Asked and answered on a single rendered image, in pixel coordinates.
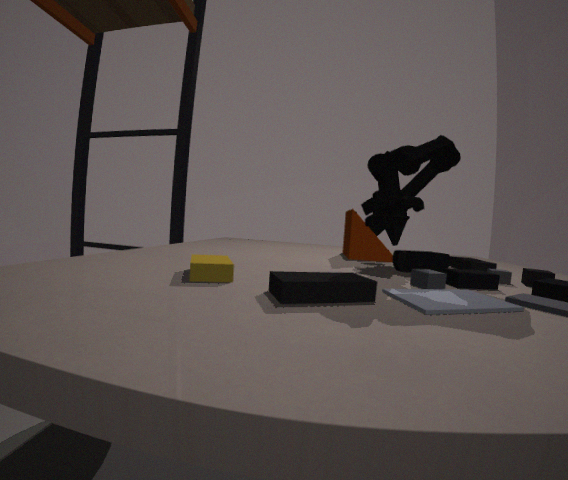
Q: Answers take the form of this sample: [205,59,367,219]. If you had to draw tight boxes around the yellow block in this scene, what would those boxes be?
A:
[189,255,234,283]

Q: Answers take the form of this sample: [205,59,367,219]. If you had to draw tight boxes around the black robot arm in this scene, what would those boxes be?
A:
[362,135,461,215]

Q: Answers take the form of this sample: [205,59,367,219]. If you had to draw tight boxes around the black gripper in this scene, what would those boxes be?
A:
[365,185,425,246]

